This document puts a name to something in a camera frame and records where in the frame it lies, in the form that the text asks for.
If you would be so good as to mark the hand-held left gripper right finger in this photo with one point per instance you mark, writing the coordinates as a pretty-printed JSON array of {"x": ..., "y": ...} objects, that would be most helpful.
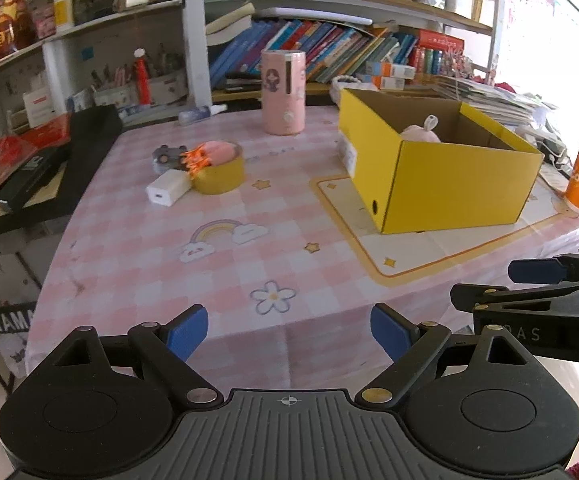
[{"x": 392, "y": 334}]

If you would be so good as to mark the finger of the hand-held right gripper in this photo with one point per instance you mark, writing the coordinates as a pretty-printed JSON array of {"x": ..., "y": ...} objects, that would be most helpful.
[
  {"x": 484, "y": 297},
  {"x": 537, "y": 271}
]

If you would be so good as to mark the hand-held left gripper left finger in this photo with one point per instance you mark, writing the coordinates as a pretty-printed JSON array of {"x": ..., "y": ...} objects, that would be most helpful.
[{"x": 187, "y": 334}]

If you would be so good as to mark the yellow cardboard box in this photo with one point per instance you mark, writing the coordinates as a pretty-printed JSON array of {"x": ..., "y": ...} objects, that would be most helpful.
[{"x": 444, "y": 185}]

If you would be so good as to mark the white power adapter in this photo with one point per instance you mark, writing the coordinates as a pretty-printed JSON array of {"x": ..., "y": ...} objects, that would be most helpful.
[{"x": 167, "y": 188}]

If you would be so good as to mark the yellow tape roll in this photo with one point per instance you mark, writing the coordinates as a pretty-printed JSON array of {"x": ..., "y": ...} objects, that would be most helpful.
[{"x": 219, "y": 180}]

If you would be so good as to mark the orange hair clip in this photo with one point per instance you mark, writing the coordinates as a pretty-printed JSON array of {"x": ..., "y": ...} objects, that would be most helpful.
[{"x": 194, "y": 157}]

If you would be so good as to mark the pink plush toy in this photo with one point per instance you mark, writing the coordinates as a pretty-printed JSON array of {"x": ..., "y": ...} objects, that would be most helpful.
[{"x": 419, "y": 132}]

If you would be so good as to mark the small grey toy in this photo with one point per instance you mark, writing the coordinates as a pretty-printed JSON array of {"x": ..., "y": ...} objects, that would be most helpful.
[{"x": 165, "y": 156}]

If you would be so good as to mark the small pink plush ball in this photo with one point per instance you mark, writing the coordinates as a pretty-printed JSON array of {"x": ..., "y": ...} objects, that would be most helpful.
[{"x": 222, "y": 151}]

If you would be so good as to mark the pink checkered tablecloth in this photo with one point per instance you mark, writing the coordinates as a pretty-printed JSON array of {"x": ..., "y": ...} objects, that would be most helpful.
[{"x": 169, "y": 270}]

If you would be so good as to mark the stack of papers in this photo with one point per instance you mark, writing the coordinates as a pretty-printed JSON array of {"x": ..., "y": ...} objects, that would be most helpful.
[{"x": 489, "y": 102}]

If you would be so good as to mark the black electronic keyboard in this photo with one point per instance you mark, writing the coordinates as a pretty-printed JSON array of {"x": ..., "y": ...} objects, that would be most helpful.
[{"x": 89, "y": 140}]

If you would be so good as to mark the small spray bottle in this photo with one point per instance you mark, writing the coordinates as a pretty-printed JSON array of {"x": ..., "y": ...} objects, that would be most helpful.
[{"x": 199, "y": 115}]

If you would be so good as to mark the long black box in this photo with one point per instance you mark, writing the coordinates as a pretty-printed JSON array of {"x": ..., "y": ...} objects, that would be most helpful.
[{"x": 31, "y": 177}]

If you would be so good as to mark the orange white small box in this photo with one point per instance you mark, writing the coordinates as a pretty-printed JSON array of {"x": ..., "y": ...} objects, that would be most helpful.
[
  {"x": 387, "y": 83},
  {"x": 392, "y": 70}
]

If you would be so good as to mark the red book box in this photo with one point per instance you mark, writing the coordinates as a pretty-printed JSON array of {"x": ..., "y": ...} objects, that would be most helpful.
[{"x": 439, "y": 52}]

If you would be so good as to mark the small red decoration pack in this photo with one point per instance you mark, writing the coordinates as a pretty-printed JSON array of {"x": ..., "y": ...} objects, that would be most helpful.
[{"x": 46, "y": 132}]

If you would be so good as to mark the white pen holder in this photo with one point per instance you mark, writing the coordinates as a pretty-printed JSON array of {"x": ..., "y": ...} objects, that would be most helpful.
[
  {"x": 114, "y": 96},
  {"x": 169, "y": 87}
]

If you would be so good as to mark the white beaded bag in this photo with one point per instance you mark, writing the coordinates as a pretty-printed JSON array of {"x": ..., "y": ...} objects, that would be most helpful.
[{"x": 342, "y": 90}]

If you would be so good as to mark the pink humidifier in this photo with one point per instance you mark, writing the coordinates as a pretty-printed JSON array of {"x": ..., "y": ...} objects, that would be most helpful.
[{"x": 283, "y": 95}]

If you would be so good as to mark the red tassel ornament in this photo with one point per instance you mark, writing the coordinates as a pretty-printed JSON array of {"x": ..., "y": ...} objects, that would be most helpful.
[{"x": 142, "y": 77}]

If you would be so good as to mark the white card box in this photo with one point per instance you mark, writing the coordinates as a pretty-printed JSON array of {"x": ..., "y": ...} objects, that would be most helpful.
[{"x": 38, "y": 107}]

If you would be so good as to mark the white desk organizer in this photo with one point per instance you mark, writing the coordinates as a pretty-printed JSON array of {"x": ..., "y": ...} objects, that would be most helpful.
[{"x": 458, "y": 2}]

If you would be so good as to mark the white bookshelf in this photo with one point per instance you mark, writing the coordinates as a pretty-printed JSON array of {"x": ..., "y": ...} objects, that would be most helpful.
[{"x": 194, "y": 50}]

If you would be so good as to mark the row of blue books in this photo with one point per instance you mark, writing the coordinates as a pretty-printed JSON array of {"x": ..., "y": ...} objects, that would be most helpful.
[{"x": 329, "y": 50}]

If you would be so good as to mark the white bottle yellow label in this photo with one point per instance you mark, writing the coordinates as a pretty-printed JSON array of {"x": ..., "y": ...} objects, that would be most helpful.
[{"x": 63, "y": 10}]

